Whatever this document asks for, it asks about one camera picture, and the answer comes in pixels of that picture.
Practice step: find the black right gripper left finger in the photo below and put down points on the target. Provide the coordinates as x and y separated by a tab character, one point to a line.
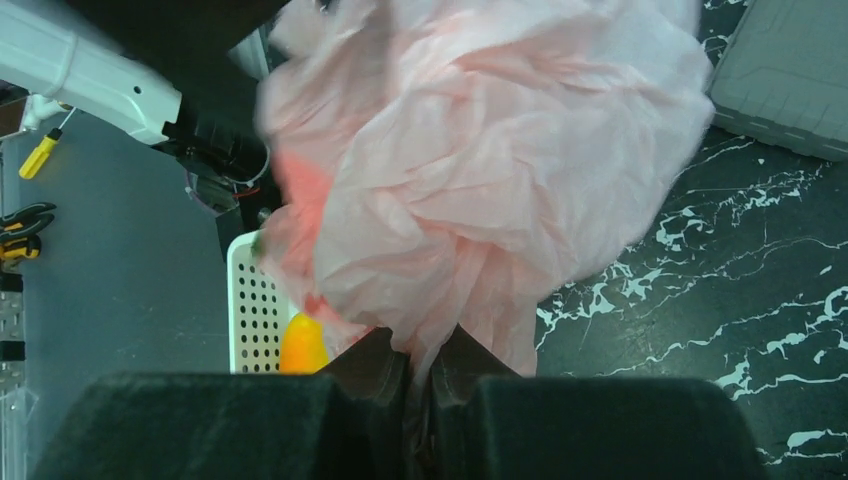
343	422

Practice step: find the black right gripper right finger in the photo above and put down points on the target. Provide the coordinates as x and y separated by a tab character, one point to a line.
490	423

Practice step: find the pink plastic bag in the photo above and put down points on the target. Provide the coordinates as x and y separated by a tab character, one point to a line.
450	164

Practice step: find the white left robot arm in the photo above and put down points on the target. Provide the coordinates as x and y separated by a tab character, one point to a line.
57	63

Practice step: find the orange yellow fake mango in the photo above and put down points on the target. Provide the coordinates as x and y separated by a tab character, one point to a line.
302	349

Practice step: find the white perforated plastic basket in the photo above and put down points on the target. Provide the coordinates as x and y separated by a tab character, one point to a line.
258	311

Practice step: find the black yellow pliers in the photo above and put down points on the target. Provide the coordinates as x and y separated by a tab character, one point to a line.
20	231

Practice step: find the grey rectangular pad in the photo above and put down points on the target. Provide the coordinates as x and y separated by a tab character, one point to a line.
782	79

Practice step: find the yellow handled screwdriver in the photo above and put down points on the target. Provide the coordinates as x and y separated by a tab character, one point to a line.
39	155

